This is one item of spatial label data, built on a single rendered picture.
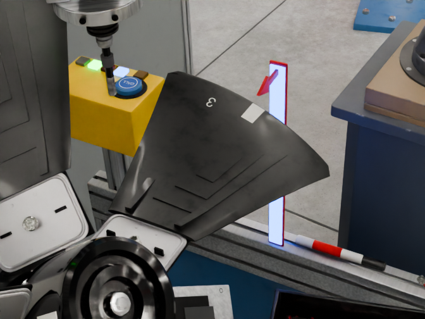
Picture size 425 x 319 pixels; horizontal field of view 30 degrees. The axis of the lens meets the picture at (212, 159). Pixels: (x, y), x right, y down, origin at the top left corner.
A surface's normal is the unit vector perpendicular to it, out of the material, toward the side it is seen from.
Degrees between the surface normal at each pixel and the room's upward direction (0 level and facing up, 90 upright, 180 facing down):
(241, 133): 16
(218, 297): 50
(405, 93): 0
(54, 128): 41
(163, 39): 90
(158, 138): 8
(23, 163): 45
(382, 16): 0
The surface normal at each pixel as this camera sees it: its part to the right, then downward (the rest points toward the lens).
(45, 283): -0.74, -0.45
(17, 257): -0.11, -0.04
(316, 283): -0.46, 0.58
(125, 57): 0.88, 0.27
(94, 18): 0.05, 0.64
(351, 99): -0.04, -0.77
